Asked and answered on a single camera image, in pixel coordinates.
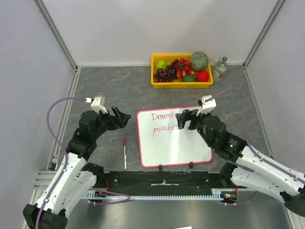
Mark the green avocado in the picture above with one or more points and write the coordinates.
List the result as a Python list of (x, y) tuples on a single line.
[(189, 78)]

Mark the green apple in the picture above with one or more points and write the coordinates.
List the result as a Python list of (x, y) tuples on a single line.
[(160, 64)]

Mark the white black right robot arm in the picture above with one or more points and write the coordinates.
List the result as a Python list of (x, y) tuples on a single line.
[(246, 166)]

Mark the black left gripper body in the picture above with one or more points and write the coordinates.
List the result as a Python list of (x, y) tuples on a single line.
[(111, 123)]

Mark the clear glass bottle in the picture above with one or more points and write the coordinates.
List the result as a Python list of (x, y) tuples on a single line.
[(220, 68)]

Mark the right aluminium frame post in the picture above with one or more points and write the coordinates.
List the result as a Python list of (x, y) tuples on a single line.
[(265, 29)]

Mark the light blue slotted cable duct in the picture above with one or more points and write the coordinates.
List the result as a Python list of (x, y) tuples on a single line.
[(95, 195)]

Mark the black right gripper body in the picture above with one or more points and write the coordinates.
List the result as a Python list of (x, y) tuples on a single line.
[(191, 119)]

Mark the left aluminium frame post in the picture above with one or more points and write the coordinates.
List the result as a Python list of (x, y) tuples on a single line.
[(54, 30)]

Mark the red tomato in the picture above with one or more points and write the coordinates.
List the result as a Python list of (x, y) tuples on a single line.
[(202, 76)]

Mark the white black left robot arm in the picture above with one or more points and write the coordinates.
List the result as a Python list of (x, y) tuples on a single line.
[(70, 183)]

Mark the yellow plastic fruit bin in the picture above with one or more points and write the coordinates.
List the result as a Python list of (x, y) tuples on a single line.
[(170, 57)]

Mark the aluminium frame post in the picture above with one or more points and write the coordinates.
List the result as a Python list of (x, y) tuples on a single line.
[(265, 29), (54, 30)]

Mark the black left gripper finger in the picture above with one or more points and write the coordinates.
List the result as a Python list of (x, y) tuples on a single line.
[(123, 119), (115, 112)]

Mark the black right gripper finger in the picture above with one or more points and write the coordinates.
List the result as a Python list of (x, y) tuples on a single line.
[(180, 120), (187, 114)]

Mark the white purple whiteboard marker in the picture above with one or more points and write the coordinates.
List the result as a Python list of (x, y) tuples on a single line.
[(124, 153)]

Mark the dark purple grape bunch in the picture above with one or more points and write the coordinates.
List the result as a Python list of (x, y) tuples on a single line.
[(166, 75)]

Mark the green netted melon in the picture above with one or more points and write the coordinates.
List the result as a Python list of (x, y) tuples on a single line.
[(199, 61)]

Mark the pink framed whiteboard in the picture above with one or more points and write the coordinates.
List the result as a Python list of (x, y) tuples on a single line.
[(161, 142)]

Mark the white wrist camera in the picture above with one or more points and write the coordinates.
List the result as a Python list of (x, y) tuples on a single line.
[(97, 104), (206, 104)]

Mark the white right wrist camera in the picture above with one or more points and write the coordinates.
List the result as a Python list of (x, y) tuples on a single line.
[(206, 104)]

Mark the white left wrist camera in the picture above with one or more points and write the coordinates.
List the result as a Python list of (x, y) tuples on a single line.
[(97, 104)]

